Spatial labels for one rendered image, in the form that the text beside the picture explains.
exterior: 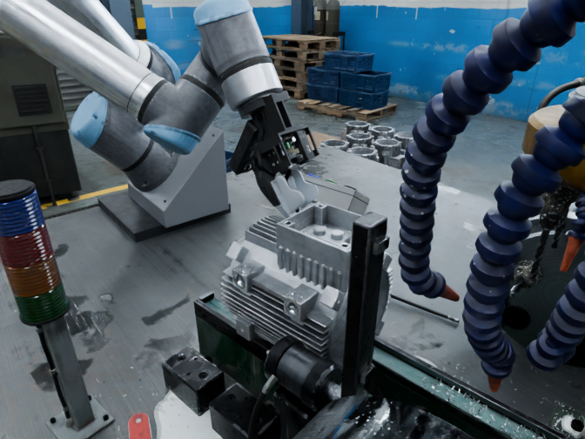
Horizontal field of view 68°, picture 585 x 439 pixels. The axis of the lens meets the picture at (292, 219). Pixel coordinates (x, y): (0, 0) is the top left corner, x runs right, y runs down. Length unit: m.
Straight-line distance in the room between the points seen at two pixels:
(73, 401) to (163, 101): 0.50
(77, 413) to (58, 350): 0.13
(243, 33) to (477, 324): 0.55
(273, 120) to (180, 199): 0.67
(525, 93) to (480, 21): 1.15
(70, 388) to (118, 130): 0.75
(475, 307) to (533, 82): 6.33
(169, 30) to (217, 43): 7.00
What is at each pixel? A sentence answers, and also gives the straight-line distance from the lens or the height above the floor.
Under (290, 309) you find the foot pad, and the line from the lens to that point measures 0.59.
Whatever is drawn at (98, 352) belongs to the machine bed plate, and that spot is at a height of 0.80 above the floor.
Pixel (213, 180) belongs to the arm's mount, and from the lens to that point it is 1.34.
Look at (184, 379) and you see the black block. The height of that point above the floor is 0.86.
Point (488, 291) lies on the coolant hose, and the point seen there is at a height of 1.28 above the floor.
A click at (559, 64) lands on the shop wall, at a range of 6.45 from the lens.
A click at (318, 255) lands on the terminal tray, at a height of 1.12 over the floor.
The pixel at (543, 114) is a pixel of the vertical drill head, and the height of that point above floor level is 1.33.
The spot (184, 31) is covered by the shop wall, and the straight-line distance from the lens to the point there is 7.82.
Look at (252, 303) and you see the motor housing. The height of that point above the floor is 1.03.
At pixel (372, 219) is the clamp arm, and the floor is 1.25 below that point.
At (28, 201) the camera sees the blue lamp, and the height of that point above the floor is 1.20.
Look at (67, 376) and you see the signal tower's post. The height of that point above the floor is 0.92.
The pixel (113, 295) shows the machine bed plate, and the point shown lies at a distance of 1.13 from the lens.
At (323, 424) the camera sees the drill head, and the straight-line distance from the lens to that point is 0.37.
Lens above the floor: 1.42
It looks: 27 degrees down
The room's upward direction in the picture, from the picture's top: straight up
